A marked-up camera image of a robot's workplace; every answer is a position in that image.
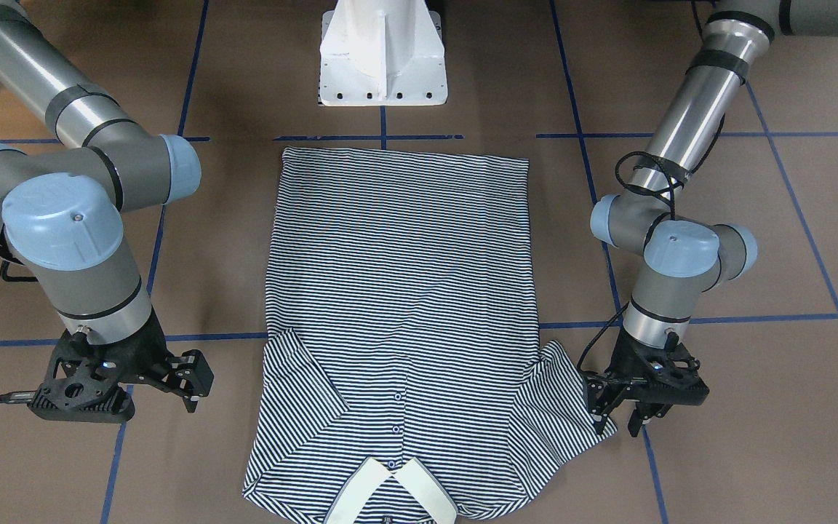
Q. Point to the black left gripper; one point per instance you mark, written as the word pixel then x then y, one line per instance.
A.
pixel 623 362

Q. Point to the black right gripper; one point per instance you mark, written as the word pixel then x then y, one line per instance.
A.
pixel 148 357

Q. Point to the navy white striped polo shirt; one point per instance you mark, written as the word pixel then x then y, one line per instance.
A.
pixel 404 380

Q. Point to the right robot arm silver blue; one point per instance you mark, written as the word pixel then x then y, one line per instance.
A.
pixel 60 218

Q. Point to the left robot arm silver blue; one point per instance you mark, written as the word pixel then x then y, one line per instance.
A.
pixel 681 258

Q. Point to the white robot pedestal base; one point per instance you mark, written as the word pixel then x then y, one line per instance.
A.
pixel 383 53

